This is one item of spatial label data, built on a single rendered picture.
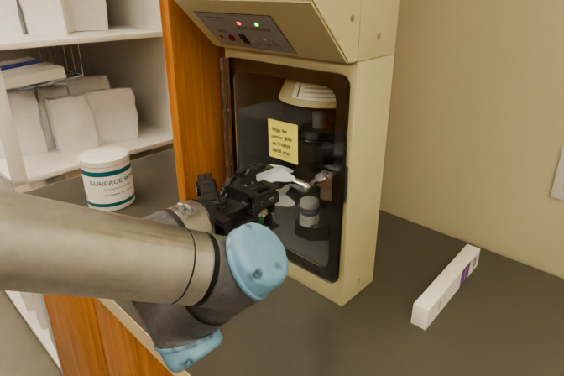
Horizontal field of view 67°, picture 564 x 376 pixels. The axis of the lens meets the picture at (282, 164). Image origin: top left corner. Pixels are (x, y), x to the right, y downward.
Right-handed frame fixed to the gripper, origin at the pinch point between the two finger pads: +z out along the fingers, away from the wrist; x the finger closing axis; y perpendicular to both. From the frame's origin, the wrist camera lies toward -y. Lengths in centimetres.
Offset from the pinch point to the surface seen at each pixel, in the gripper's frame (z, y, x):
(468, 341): 13.4, 32.1, -26.1
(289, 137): 3.9, -2.1, 6.2
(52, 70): 2, -110, 6
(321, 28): -2.8, 9.8, 26.4
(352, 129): 5.1, 10.5, 10.1
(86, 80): 25, -140, -5
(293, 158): 3.9, -1.2, 2.3
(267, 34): -1.1, -2.6, 24.6
